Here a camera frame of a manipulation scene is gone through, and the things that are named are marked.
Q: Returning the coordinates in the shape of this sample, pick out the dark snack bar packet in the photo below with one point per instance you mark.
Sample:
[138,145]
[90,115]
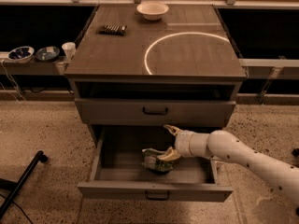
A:
[112,30]

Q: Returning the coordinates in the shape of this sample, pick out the grey drawer cabinet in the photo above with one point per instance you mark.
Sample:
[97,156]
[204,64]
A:
[186,55]

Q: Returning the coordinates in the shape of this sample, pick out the grey blue bowl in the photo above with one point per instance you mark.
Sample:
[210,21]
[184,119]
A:
[48,54]

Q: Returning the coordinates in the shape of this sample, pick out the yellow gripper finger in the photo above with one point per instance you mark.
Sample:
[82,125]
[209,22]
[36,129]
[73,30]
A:
[170,155]
[173,129]

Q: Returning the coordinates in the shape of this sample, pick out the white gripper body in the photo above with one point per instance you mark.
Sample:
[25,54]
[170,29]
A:
[183,143]

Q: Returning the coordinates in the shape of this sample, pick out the black chair leg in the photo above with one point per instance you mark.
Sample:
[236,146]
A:
[13,187]

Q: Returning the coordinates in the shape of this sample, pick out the white bowl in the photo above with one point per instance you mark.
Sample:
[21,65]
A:
[152,11]

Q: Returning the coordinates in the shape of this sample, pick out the blue patterned bowl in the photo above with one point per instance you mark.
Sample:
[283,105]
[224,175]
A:
[22,54]

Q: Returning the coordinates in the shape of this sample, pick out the open lower drawer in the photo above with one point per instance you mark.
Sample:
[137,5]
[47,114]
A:
[117,171]

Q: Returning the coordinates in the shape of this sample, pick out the grey side shelf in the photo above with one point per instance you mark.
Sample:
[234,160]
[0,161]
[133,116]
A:
[33,68]

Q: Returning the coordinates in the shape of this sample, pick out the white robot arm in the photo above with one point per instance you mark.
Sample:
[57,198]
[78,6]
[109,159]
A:
[223,146]

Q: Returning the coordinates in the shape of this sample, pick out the green jalapeno chip bag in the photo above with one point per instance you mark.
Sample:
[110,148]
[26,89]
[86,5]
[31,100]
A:
[151,162]

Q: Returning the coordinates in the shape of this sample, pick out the white paper cup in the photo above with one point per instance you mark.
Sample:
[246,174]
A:
[69,49]

